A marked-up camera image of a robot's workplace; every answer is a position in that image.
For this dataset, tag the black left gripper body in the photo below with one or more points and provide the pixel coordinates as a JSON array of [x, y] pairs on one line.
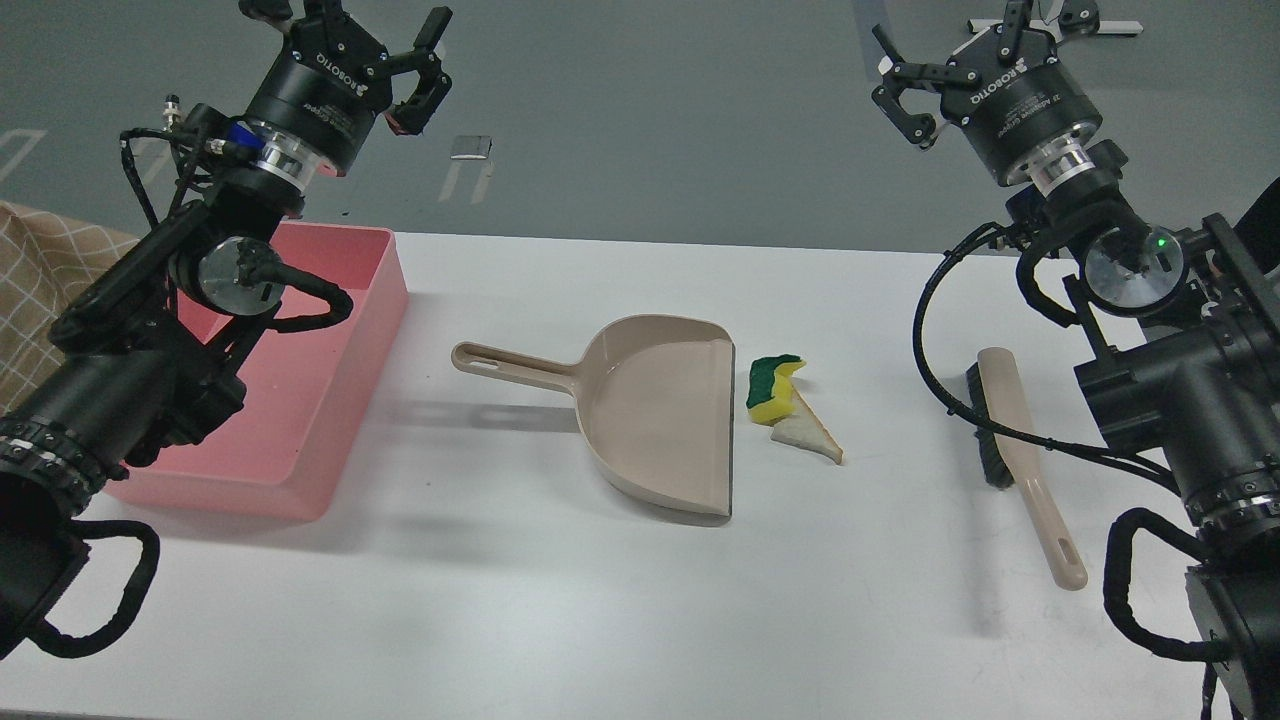
[[319, 90]]

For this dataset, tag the grey floor plate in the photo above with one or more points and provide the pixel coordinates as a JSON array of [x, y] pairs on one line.
[[472, 148]]

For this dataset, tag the white bread slice piece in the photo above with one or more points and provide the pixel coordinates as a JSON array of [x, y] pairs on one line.
[[803, 429]]

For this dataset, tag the yellow green sponge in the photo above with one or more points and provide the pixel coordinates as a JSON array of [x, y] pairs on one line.
[[771, 392]]

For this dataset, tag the beige hand brush black bristles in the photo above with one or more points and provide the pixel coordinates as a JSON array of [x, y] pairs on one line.
[[997, 395]]

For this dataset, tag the white stand base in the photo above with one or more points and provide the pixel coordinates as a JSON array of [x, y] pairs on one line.
[[1106, 28]]

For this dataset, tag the tan checkered cloth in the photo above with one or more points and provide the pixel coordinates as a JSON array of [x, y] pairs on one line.
[[47, 261]]

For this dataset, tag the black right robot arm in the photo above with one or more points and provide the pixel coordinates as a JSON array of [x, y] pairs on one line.
[[1183, 329]]

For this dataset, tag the pink plastic bin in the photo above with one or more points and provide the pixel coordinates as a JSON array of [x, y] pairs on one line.
[[283, 454]]

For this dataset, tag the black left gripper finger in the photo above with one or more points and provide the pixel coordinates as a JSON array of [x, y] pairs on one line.
[[409, 117], [277, 14]]

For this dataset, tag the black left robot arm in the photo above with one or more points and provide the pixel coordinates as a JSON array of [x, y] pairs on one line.
[[152, 349]]

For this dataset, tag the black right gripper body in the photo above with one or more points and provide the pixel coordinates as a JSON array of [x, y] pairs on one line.
[[1016, 106]]

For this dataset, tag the beige plastic dustpan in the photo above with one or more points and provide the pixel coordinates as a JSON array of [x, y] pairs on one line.
[[654, 401]]

